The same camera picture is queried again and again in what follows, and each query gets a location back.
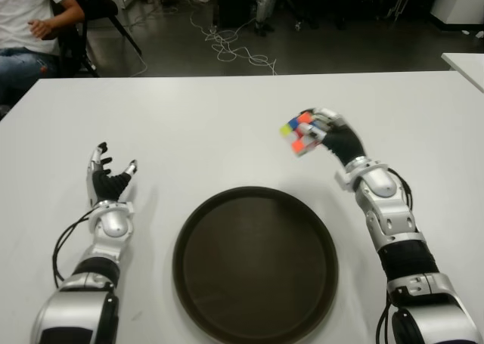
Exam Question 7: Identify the dark round plate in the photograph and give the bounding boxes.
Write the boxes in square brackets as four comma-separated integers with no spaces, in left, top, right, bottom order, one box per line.
[172,185,340,344]

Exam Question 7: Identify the black office chair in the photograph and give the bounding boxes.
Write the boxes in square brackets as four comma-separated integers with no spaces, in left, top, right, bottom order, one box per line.
[41,0,147,79]

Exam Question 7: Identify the folded metal stand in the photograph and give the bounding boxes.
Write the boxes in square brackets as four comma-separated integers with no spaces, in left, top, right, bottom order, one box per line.
[385,0,411,22]

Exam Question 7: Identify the tangled white floor cable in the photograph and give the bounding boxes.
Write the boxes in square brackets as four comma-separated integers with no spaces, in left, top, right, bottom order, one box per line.
[188,7,278,76]

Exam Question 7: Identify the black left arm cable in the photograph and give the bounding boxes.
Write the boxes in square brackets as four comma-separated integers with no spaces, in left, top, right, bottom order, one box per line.
[52,209,98,289]

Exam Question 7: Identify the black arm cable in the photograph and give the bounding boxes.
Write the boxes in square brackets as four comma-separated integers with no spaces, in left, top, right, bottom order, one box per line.
[376,168,415,344]
[52,209,98,289]

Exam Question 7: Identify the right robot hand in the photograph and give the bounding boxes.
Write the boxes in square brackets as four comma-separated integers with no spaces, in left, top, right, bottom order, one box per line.
[298,107,370,169]

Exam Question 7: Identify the white side table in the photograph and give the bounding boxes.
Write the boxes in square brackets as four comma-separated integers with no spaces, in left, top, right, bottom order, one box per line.
[440,51,484,94]

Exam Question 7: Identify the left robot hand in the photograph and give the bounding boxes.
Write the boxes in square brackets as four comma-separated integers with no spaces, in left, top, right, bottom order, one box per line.
[85,141,139,206]

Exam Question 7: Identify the black cabinet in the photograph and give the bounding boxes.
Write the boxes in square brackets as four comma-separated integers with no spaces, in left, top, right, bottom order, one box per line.
[213,0,258,29]

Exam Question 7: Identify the silver humanoid robot legs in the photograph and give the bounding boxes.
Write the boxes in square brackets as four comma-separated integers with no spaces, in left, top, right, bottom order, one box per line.
[253,0,281,37]

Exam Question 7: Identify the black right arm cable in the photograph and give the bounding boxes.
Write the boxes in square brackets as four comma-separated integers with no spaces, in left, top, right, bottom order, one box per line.
[376,168,415,344]

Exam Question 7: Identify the person in white shirt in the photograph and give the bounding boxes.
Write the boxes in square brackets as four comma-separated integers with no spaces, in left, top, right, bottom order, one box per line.
[0,0,85,105]

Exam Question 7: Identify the multicoloured Rubik's cube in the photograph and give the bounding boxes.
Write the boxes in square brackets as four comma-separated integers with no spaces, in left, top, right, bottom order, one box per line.
[279,111,323,159]

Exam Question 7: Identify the black furniture legs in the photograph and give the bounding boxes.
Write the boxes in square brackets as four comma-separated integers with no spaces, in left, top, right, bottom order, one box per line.
[290,0,349,31]

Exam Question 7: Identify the large white cabinet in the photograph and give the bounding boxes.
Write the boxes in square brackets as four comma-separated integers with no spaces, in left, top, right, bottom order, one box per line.
[430,0,484,31]

